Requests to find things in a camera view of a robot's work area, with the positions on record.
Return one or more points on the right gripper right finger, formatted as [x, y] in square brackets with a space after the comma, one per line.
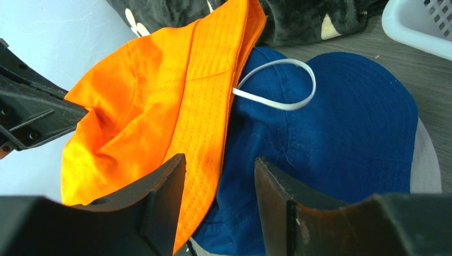
[299, 220]

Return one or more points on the grey bucket hat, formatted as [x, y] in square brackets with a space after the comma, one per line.
[425, 166]

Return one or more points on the orange bucket hat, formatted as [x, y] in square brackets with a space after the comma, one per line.
[159, 95]

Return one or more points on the white plastic basket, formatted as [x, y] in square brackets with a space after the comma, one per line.
[423, 25]

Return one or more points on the blue bucket hat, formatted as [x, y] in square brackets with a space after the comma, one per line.
[354, 138]

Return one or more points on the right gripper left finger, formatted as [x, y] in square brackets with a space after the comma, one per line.
[139, 219]

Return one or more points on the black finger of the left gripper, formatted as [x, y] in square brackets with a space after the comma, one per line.
[33, 109]

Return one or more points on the black blanket with cream flowers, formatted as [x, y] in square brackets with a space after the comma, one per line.
[288, 22]

